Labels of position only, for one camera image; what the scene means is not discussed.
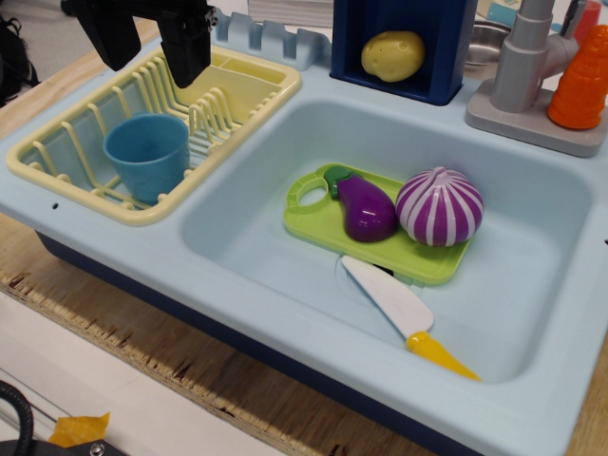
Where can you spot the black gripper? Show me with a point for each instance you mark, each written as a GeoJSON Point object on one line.
{"type": "Point", "coordinates": [184, 26]}

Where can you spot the blue plastic cup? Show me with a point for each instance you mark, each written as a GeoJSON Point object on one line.
{"type": "Point", "coordinates": [150, 153]}

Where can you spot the yellow plastic drying rack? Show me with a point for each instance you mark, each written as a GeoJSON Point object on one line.
{"type": "Point", "coordinates": [225, 105]}

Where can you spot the light blue toy sink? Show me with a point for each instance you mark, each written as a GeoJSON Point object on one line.
{"type": "Point", "coordinates": [272, 333]}

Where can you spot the black bag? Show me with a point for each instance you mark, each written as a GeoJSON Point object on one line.
{"type": "Point", "coordinates": [17, 70]}

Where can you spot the light blue plate holder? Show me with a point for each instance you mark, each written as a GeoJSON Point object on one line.
{"type": "Point", "coordinates": [300, 49]}

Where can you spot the green plastic cutting board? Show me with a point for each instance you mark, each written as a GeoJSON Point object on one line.
{"type": "Point", "coordinates": [313, 215]}

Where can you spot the yellow toy potato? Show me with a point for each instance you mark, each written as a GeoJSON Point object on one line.
{"type": "Point", "coordinates": [393, 56]}

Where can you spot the dark blue plastic box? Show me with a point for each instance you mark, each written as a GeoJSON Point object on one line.
{"type": "Point", "coordinates": [444, 26]}

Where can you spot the purple toy eggplant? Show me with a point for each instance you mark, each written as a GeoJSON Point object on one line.
{"type": "Point", "coordinates": [369, 213]}

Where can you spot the metal bowl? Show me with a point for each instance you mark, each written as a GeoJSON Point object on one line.
{"type": "Point", "coordinates": [486, 43]}

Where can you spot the purple striped toy onion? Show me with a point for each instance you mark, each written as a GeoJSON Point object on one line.
{"type": "Point", "coordinates": [440, 208]}

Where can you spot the grey toy faucet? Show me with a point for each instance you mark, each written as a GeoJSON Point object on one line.
{"type": "Point", "coordinates": [514, 104]}

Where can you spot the yellow tape piece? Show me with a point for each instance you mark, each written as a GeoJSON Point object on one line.
{"type": "Point", "coordinates": [74, 431]}

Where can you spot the orange toy carrot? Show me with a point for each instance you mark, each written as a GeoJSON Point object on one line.
{"type": "Point", "coordinates": [579, 101]}

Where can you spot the white toy knife yellow handle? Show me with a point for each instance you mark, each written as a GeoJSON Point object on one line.
{"type": "Point", "coordinates": [406, 312]}

